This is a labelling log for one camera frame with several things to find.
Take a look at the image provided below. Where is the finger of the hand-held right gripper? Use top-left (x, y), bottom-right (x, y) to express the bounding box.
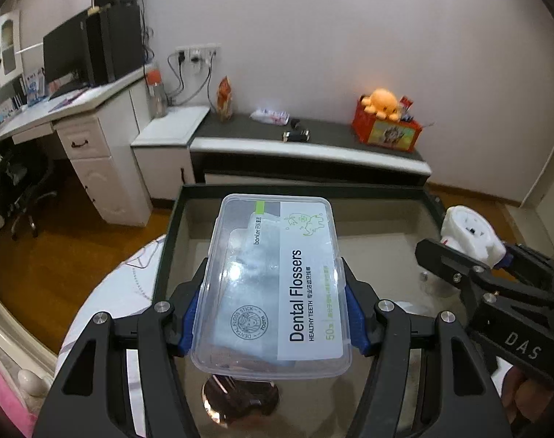
top-left (505, 243), bottom-right (554, 302)
top-left (415, 238), bottom-right (497, 304)

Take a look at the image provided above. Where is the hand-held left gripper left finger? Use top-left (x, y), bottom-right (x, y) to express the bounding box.
top-left (33, 258), bottom-right (209, 438)

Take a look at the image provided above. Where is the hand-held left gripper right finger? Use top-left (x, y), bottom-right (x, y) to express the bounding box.
top-left (341, 258), bottom-right (515, 438)

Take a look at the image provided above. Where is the white pink block figure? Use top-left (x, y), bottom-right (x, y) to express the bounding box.
top-left (440, 205), bottom-right (507, 269)

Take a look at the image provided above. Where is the clear plastic floss pick box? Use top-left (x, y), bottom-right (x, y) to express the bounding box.
top-left (189, 194), bottom-right (353, 379)

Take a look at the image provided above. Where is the pink black-rimmed storage box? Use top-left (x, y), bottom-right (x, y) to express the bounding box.
top-left (153, 183), bottom-right (465, 438)

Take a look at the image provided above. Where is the person's right hand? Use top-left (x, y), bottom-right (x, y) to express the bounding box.
top-left (500, 366), bottom-right (540, 425)

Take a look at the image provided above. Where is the white door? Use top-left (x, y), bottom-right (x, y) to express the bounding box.
top-left (522, 114), bottom-right (554, 256)

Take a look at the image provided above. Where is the copper round jar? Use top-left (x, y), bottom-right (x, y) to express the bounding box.
top-left (203, 373), bottom-right (281, 425)

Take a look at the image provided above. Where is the red printed storage box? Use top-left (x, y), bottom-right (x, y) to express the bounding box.
top-left (352, 96), bottom-right (424, 153)

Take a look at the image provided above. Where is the white side cabinet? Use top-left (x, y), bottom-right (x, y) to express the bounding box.
top-left (131, 105), bottom-right (211, 202)

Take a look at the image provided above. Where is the white desk with drawers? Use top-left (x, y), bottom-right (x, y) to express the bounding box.
top-left (0, 66), bottom-right (154, 229)

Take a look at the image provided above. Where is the dark-topped low cabinet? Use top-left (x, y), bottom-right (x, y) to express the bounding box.
top-left (190, 112), bottom-right (433, 189)

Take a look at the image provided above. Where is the orange octopus plush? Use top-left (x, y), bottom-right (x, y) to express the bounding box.
top-left (360, 89), bottom-right (403, 122)

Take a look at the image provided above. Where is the pink blanket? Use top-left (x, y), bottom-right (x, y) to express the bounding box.
top-left (0, 328), bottom-right (37, 438)

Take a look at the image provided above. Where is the black office chair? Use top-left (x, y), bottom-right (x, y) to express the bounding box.
top-left (0, 143), bottom-right (59, 242)

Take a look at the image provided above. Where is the white tissue pack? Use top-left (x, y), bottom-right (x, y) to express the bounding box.
top-left (251, 108), bottom-right (291, 125)

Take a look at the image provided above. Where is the orange snack bag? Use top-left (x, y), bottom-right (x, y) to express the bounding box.
top-left (216, 75), bottom-right (235, 122)

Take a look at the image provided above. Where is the orange-capped clear bottle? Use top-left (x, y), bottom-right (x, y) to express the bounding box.
top-left (147, 70), bottom-right (169, 119)

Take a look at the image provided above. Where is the pink paper folder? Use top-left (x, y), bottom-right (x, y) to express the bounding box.
top-left (48, 90), bottom-right (90, 113)

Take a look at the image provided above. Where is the black keyboard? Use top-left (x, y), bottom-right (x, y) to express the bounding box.
top-left (49, 82), bottom-right (90, 100)

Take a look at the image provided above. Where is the blue printed card box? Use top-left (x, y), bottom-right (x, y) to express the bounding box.
top-left (24, 68), bottom-right (48, 105)

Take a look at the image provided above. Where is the black computer tower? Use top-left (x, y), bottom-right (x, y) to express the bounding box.
top-left (85, 4), bottom-right (144, 87)

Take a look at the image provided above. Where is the black computer monitor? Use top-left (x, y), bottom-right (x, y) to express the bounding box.
top-left (42, 9), bottom-right (93, 93)

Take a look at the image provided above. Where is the cream bed frame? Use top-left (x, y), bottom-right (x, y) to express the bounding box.
top-left (0, 278), bottom-right (55, 397)

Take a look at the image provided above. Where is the black power cable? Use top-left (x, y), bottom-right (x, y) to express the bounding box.
top-left (166, 51), bottom-right (214, 107)

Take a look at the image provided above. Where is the white wall power strip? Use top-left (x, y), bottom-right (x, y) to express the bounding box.
top-left (174, 43), bottom-right (223, 56)

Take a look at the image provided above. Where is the white glass-door wall cabinet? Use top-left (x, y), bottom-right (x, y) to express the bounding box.
top-left (0, 9), bottom-right (22, 88)

